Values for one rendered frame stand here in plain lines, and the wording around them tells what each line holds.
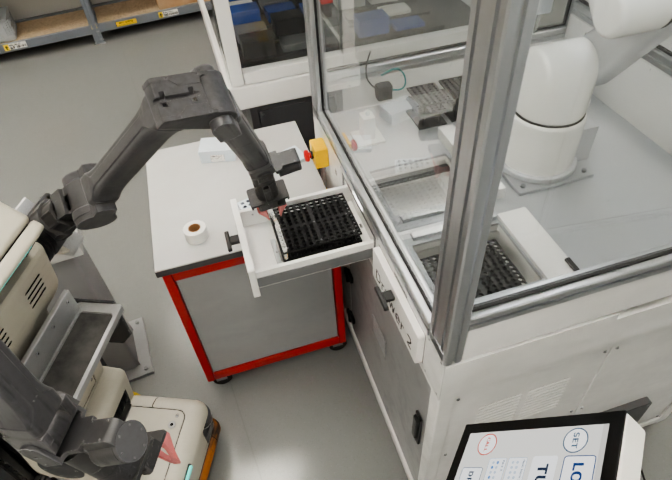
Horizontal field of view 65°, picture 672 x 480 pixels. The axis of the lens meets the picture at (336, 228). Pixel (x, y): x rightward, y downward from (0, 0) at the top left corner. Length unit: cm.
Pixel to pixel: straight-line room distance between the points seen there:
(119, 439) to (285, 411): 137
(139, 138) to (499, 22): 56
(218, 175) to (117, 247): 114
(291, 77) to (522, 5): 155
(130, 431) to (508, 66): 70
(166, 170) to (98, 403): 91
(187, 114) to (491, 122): 44
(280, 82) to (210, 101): 127
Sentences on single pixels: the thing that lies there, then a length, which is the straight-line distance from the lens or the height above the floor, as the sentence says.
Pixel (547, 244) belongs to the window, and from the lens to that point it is 99.
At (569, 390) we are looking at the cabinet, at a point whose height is 58.
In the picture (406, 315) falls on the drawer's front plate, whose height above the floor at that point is 93.
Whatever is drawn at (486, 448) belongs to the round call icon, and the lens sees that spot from 99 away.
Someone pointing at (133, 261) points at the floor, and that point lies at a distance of 282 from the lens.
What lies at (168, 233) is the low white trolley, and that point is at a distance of 175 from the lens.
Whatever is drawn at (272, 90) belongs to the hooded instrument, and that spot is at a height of 86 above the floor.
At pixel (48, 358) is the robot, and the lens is 119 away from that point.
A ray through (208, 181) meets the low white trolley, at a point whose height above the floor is 76.
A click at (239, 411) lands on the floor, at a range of 219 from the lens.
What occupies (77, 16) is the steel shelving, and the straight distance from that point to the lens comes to 532.
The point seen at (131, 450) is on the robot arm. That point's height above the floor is 119.
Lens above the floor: 192
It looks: 45 degrees down
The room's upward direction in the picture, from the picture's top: 4 degrees counter-clockwise
